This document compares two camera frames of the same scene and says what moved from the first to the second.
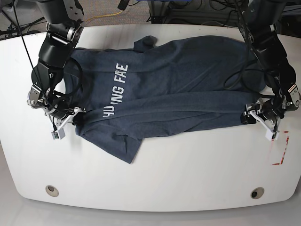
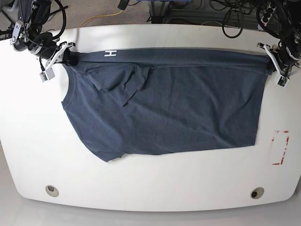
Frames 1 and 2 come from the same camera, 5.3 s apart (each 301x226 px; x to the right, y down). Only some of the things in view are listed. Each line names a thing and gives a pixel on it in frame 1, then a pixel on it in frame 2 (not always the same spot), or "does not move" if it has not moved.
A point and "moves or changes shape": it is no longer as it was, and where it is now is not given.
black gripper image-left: (60, 110) -> (47, 51)
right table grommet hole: (257, 192) does not move
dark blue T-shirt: (120, 97) moves or changes shape
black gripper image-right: (274, 106) -> (285, 57)
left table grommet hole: (51, 190) does not move
